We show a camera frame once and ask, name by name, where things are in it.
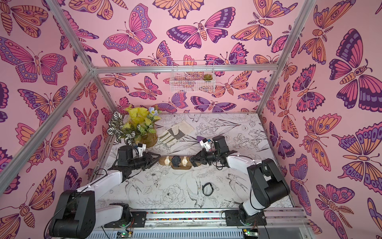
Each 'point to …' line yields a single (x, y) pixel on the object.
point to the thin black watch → (203, 186)
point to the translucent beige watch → (184, 161)
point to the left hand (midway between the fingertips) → (161, 156)
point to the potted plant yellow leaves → (136, 126)
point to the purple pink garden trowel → (200, 138)
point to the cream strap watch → (167, 160)
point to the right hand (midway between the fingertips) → (193, 158)
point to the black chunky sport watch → (176, 160)
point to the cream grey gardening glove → (170, 136)
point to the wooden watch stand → (188, 167)
